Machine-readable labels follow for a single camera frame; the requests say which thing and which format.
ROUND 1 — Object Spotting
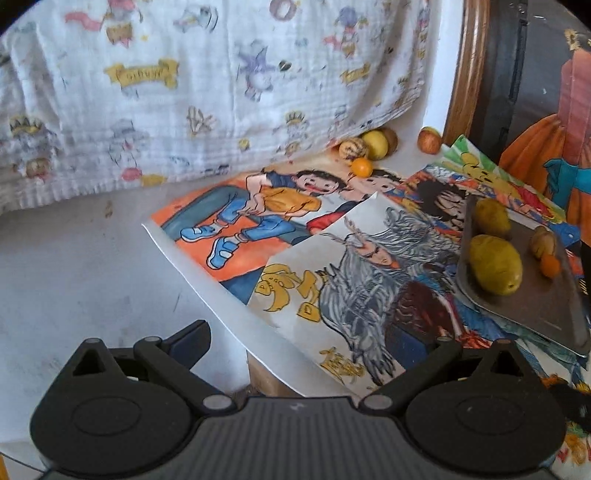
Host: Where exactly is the red black manga drawing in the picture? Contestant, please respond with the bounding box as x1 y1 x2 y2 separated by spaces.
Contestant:
401 163 591 480

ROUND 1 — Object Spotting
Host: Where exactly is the yellow green cartoon drawing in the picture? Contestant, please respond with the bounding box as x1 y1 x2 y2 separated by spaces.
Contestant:
436 134 567 223

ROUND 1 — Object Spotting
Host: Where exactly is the small green mango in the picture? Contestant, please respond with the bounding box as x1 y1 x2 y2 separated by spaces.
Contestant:
475 198 513 239

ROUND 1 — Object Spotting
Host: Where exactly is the wooden table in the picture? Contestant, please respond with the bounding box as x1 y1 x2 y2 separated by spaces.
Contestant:
246 350 306 398

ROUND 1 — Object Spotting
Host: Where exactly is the grey-haired figure drawing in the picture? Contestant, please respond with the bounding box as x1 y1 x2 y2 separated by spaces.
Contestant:
249 191 468 387

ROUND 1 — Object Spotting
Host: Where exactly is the red apple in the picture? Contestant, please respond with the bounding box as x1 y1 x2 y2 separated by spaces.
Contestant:
417 127 443 155

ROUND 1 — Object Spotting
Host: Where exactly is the white cartoon printed blanket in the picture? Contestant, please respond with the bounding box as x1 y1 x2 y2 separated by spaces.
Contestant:
0 0 438 219

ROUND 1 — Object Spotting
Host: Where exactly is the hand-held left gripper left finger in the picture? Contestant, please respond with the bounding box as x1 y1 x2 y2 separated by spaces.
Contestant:
68 319 236 414

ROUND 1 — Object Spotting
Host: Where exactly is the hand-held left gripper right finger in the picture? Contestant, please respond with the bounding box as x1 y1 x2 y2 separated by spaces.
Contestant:
358 322 533 412

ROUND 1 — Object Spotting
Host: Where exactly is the girl wall poster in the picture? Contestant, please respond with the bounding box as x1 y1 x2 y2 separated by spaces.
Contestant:
499 28 591 228

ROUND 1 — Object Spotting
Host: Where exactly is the yellow lemon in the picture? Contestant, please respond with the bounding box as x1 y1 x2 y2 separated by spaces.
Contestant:
361 130 390 161

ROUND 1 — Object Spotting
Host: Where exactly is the brown wooden door frame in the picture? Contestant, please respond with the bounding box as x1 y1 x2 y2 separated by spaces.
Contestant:
441 0 491 145

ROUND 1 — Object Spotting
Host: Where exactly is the dark metal tray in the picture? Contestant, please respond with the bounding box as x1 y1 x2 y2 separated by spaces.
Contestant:
455 194 591 357

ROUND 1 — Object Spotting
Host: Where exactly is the black door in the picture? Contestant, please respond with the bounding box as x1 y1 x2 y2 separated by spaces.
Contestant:
466 0 591 160

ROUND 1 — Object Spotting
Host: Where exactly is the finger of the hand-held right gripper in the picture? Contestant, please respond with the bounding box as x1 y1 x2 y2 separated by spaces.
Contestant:
550 383 591 422

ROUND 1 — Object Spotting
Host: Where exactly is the orange cartoon boys drawing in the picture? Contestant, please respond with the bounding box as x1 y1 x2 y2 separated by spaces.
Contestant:
141 167 408 398

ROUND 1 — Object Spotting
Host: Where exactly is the large yellow-green mango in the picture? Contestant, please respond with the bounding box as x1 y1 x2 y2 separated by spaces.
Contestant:
469 234 524 297

